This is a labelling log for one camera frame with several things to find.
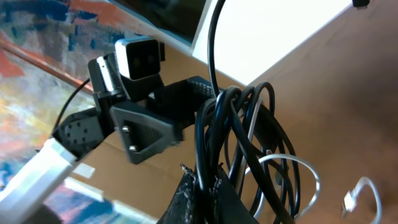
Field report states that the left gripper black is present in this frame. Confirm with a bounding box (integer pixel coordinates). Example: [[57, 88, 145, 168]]
[[88, 53, 214, 164]]

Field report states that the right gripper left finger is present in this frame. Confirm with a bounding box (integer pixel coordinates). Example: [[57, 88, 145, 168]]
[[157, 163, 199, 224]]

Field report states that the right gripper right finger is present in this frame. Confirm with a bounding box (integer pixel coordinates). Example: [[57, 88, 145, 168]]
[[213, 164, 258, 224]]

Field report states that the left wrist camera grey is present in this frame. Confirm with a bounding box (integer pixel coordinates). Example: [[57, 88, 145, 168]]
[[114, 36, 165, 80]]

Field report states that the white cable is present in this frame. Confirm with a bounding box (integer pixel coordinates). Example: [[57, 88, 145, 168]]
[[239, 93, 383, 222]]

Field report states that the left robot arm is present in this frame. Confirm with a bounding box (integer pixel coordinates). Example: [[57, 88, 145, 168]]
[[1, 54, 213, 223]]

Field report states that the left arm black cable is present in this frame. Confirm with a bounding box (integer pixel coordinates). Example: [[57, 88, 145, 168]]
[[51, 0, 226, 138]]

